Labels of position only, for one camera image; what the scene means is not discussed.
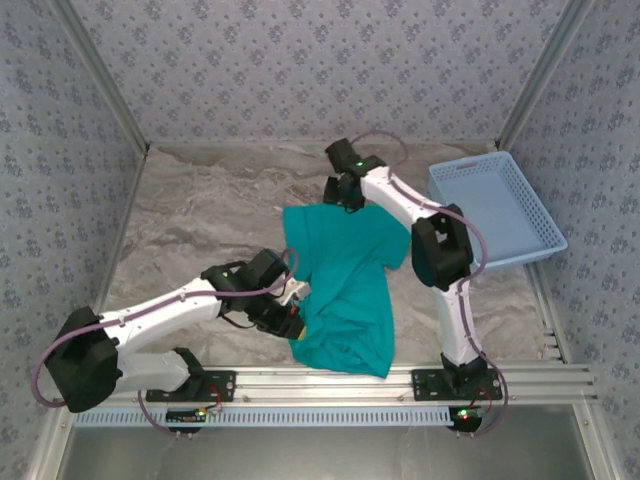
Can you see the small circuit board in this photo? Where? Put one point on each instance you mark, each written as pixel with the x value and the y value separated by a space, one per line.
pixel 185 416
pixel 467 417

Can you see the blue perforated plastic basket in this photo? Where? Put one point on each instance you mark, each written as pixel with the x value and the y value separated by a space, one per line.
pixel 495 210

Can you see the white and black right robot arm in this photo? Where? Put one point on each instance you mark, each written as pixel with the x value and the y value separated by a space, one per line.
pixel 390 190

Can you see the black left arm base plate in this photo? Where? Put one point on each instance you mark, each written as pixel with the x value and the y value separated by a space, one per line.
pixel 225 385

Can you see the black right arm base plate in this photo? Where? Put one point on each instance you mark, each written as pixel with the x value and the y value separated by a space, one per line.
pixel 425 385

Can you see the aluminium frame post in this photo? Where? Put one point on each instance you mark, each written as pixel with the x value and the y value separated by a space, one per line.
pixel 595 445
pixel 100 75
pixel 45 445
pixel 545 75

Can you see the aluminium mounting rail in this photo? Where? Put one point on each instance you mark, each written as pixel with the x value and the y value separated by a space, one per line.
pixel 325 382

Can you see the teal t-shirt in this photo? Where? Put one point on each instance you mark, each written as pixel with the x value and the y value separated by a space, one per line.
pixel 350 280

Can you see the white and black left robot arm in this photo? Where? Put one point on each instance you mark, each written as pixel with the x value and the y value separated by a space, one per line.
pixel 160 310

